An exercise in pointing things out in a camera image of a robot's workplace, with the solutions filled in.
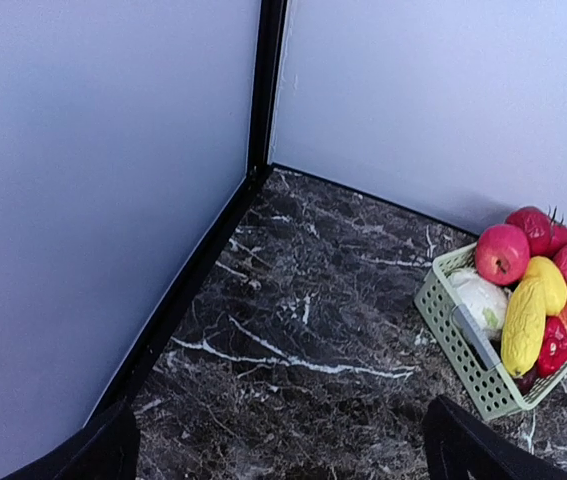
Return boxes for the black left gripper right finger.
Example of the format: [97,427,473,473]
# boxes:
[422,395,567,480]

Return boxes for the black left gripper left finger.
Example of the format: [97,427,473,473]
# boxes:
[6,401,140,480]

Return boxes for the yellow wrinkled banana-like fruit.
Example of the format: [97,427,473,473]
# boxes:
[501,277,546,378]

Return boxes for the green perforated plastic basket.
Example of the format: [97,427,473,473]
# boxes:
[414,243,567,420]

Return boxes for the dark purple fruit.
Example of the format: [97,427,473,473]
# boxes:
[514,365,538,396]

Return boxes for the red bell pepper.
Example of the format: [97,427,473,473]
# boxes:
[536,316,567,378]

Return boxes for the white cabbage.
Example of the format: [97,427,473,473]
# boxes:
[448,268,509,342]

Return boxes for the yellow lemon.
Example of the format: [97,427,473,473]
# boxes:
[522,256,567,316]

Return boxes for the red apple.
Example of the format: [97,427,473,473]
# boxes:
[474,224,531,286]

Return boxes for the black enclosure frame post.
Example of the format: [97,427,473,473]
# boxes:
[247,0,288,179]

